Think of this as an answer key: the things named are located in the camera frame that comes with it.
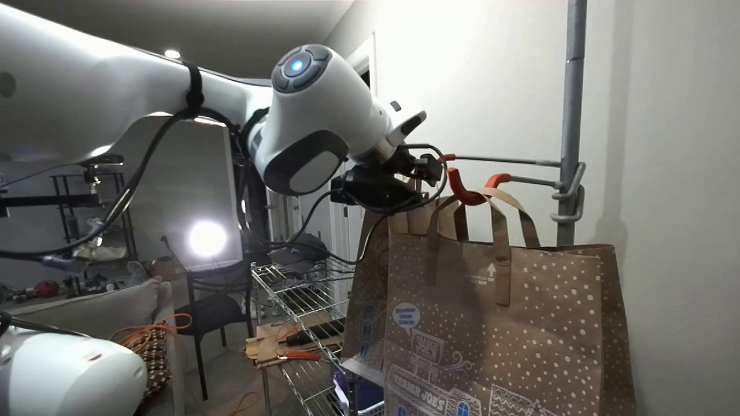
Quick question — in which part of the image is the black metal chair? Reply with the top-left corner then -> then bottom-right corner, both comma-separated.
160,233 -> 258,403

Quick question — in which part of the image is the brown Trader Joe's paper bag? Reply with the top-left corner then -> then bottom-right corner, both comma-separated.
339,196 -> 434,366
381,186 -> 638,416

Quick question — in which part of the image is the blue plastic laundry basket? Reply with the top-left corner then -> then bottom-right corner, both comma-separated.
330,357 -> 388,416

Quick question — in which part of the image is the grey couch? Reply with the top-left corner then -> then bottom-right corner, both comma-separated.
0,276 -> 176,342

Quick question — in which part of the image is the chrome wire shelf rack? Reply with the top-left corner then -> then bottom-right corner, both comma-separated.
249,256 -> 388,416

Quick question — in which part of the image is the grey metal pole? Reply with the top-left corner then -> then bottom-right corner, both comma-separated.
553,0 -> 595,252

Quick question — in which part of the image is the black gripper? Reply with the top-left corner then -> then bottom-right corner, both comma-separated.
328,146 -> 452,216

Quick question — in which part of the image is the dark background shelving unit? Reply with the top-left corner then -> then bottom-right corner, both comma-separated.
47,155 -> 144,296

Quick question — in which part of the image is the black horizontal bar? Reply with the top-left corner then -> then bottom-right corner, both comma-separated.
0,193 -> 105,213

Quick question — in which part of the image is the orange extension cord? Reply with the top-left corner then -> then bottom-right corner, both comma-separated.
110,310 -> 194,401

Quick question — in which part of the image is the bright round lamp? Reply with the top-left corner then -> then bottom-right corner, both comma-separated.
183,218 -> 234,265

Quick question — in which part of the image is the orange-tipped metal hanger hook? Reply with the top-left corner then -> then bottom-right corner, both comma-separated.
442,152 -> 590,226

